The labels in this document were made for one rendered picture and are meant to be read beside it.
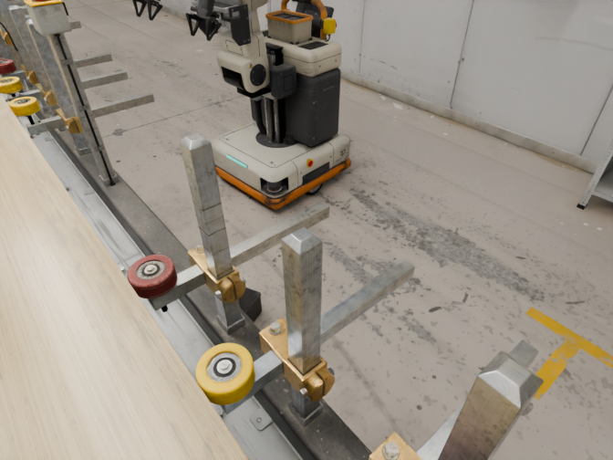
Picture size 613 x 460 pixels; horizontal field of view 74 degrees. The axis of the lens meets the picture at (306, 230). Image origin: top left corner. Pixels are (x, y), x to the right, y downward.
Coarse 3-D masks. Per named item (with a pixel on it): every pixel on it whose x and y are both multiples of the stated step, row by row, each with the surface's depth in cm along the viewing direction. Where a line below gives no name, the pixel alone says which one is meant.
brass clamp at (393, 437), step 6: (390, 438) 54; (396, 438) 54; (384, 444) 54; (402, 444) 54; (378, 450) 53; (402, 450) 53; (408, 450) 53; (372, 456) 52; (378, 456) 52; (384, 456) 52; (402, 456) 52; (408, 456) 52; (414, 456) 52
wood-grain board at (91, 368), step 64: (0, 128) 118; (0, 192) 92; (64, 192) 92; (0, 256) 76; (64, 256) 75; (0, 320) 64; (64, 320) 64; (128, 320) 64; (0, 384) 56; (64, 384) 56; (128, 384) 56; (192, 384) 56; (0, 448) 49; (64, 448) 49; (128, 448) 49; (192, 448) 49
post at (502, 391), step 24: (504, 360) 31; (480, 384) 31; (504, 384) 30; (528, 384) 30; (480, 408) 32; (504, 408) 30; (456, 432) 36; (480, 432) 34; (504, 432) 31; (456, 456) 38; (480, 456) 35
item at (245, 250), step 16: (320, 208) 94; (288, 224) 90; (304, 224) 92; (256, 240) 86; (272, 240) 87; (240, 256) 83; (192, 272) 79; (176, 288) 76; (192, 288) 79; (160, 304) 75
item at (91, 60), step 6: (102, 54) 185; (108, 54) 185; (78, 60) 178; (84, 60) 179; (90, 60) 181; (96, 60) 182; (102, 60) 184; (108, 60) 186; (78, 66) 179; (84, 66) 180; (12, 72) 166; (18, 72) 167; (24, 72) 168; (24, 78) 169
